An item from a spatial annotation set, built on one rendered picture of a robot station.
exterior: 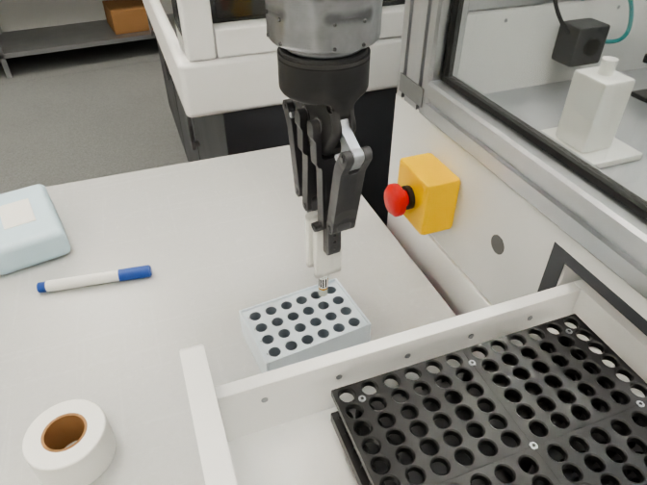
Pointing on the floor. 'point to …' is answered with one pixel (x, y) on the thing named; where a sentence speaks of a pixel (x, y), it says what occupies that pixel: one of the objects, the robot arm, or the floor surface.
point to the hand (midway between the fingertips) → (323, 242)
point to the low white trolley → (175, 302)
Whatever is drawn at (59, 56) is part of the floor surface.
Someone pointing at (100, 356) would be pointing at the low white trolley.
